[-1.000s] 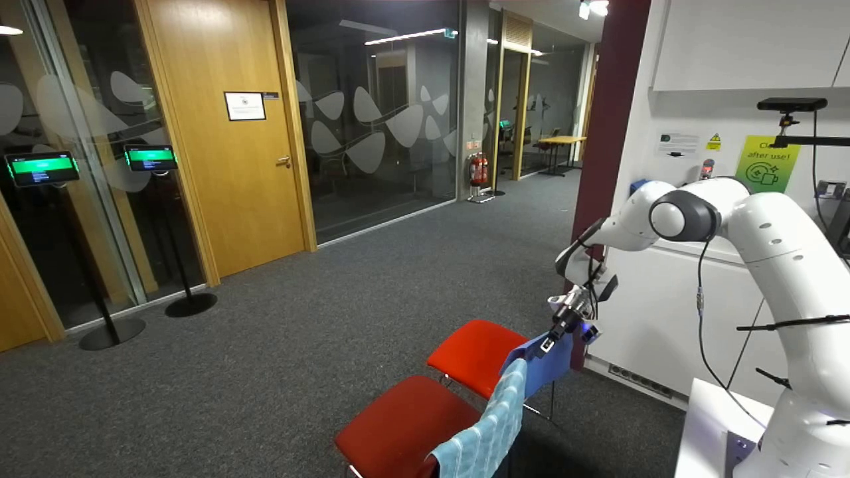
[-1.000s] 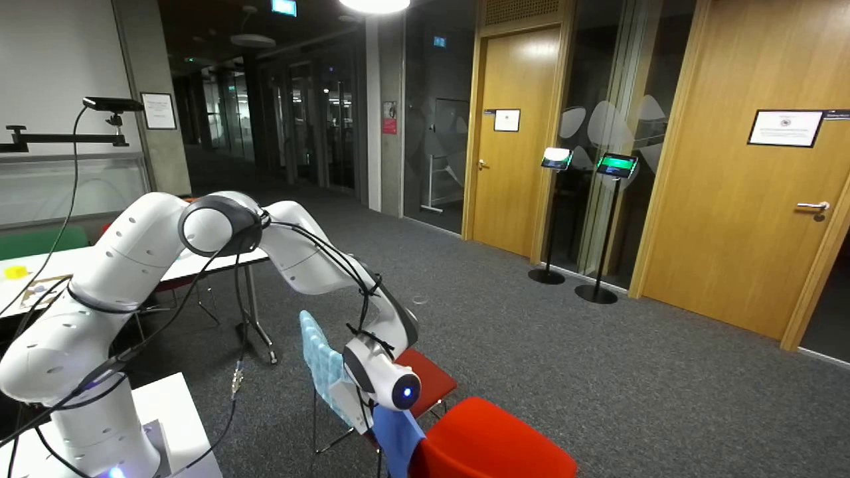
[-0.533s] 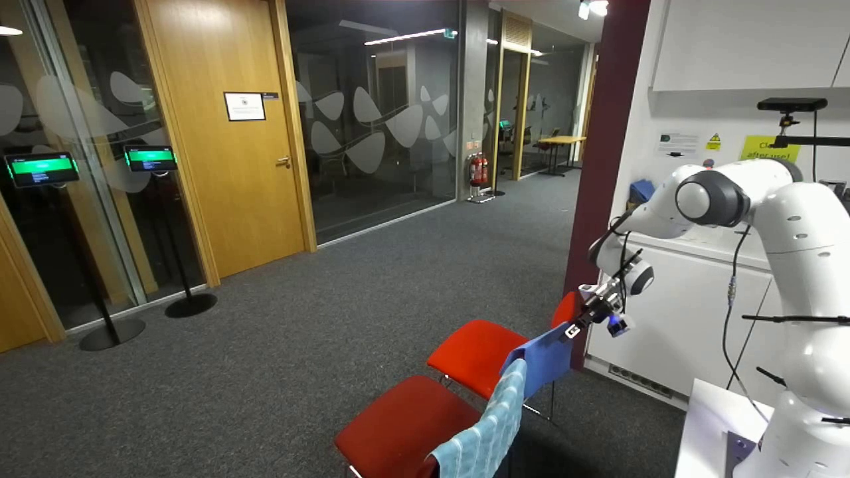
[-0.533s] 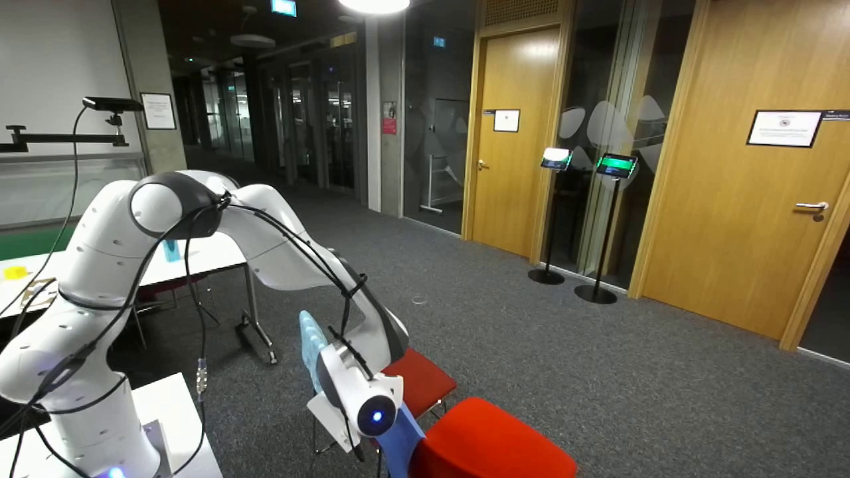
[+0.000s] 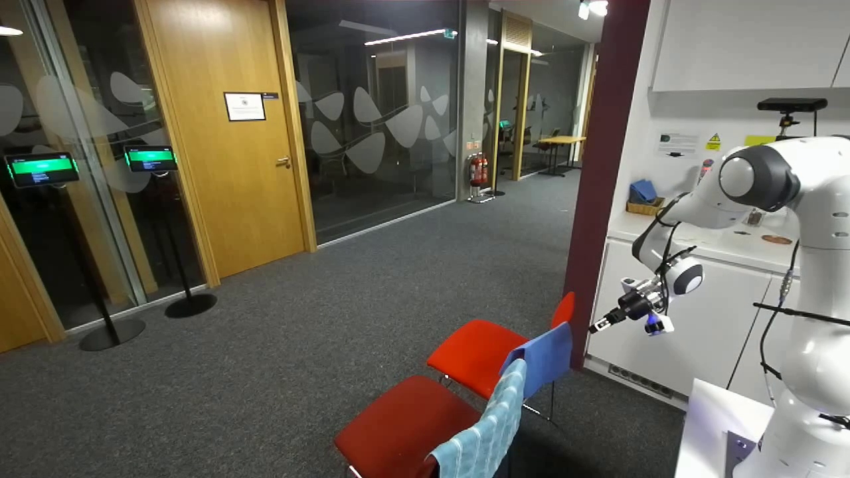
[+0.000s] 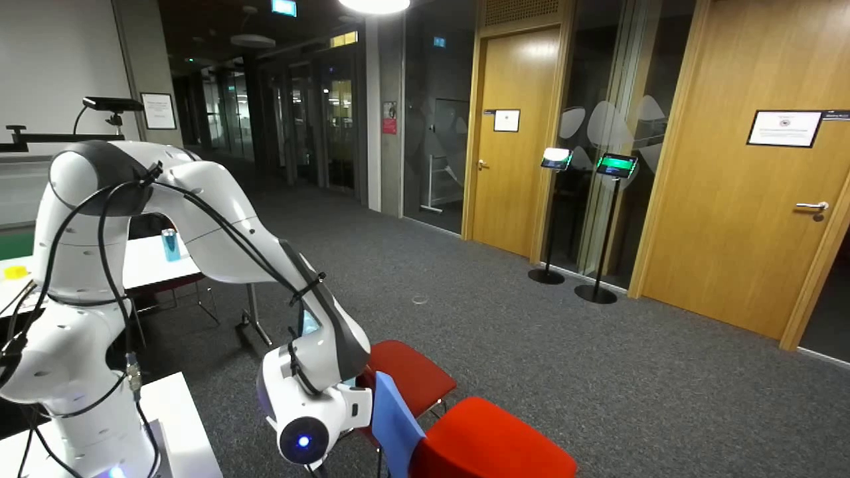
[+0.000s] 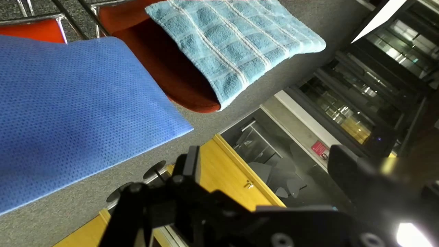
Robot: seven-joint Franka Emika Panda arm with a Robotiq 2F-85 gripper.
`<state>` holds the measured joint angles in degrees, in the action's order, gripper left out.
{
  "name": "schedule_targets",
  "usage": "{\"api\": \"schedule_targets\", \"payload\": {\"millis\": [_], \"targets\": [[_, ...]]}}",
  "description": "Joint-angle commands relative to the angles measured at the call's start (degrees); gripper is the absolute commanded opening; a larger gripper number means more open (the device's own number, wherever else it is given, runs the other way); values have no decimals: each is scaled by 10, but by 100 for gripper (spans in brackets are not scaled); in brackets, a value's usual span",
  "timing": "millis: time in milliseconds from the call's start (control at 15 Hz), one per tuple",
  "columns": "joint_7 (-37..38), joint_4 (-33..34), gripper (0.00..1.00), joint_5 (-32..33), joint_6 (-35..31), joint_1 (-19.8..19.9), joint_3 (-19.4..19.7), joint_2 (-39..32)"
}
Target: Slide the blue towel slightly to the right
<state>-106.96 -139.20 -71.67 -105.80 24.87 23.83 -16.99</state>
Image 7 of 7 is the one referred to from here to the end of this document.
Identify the wooden door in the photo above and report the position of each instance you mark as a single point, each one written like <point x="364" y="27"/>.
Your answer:
<point x="220" y="168"/>
<point x="83" y="233"/>

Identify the light blue checkered towel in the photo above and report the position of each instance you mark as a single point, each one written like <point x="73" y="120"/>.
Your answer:
<point x="238" y="41"/>

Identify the small red wall sign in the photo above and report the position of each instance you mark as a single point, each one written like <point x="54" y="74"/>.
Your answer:
<point x="320" y="149"/>

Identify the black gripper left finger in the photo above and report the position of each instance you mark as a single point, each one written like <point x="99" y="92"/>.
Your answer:
<point x="193" y="166"/>

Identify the red chair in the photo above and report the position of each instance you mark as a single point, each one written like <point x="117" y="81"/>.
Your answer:
<point x="160" y="63"/>
<point x="32" y="30"/>

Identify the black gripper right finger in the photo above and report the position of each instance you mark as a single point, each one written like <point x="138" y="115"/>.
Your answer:
<point x="350" y="178"/>

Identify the plain blue towel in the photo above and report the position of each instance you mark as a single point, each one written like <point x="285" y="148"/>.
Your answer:
<point x="77" y="113"/>

